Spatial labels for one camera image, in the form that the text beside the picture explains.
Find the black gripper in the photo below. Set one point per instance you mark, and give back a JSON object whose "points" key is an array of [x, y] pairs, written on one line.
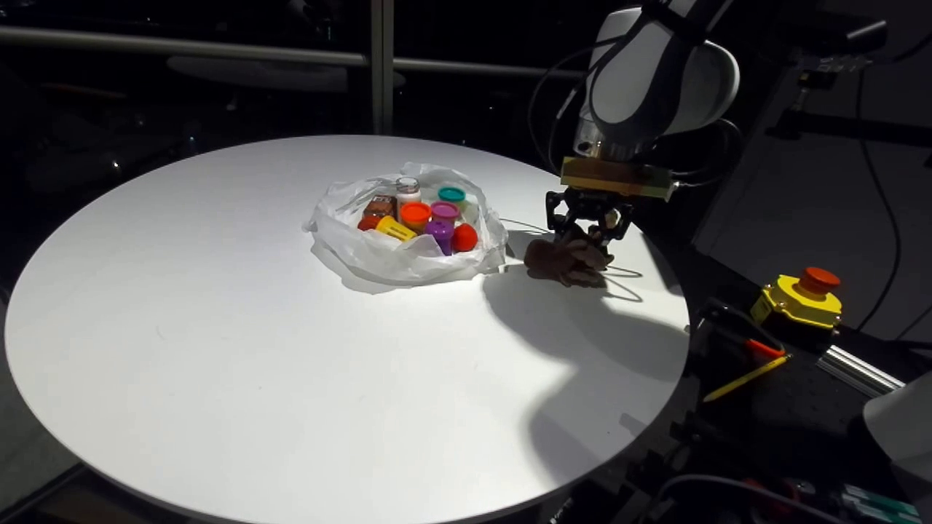
{"points": [[567, 207]]}

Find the teal lid playdough tub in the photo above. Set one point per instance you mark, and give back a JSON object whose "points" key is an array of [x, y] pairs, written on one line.
{"points": [[452, 195]]}

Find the purple playdough tub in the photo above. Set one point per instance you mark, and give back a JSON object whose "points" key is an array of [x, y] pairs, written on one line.
{"points": [[445, 235]]}

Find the magenta lid playdough tub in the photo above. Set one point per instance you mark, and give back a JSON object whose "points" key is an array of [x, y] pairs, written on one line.
{"points": [[445, 211]]}

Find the red lid yellow tub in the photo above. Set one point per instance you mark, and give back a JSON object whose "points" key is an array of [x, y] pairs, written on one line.
{"points": [[410, 222]]}

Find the white pill bottle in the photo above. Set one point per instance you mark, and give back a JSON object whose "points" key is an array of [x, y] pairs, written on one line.
{"points": [[410, 188]]}

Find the red lid spice jar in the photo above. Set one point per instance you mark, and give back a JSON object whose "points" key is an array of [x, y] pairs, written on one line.
{"points": [[378, 211]]}

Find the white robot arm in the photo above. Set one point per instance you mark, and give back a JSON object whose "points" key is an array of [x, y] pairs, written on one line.
{"points": [[653, 75]]}

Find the white plastic bag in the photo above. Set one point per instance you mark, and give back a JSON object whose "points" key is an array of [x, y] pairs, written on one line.
{"points": [[385, 261]]}

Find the yellow emergency stop button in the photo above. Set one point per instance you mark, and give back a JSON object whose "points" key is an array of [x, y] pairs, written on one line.
{"points": [[807, 297]]}

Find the metal window railing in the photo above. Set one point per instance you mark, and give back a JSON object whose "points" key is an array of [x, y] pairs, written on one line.
{"points": [[148, 45]]}

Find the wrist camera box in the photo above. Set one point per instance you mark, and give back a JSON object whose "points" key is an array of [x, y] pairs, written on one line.
{"points": [[619, 179]]}

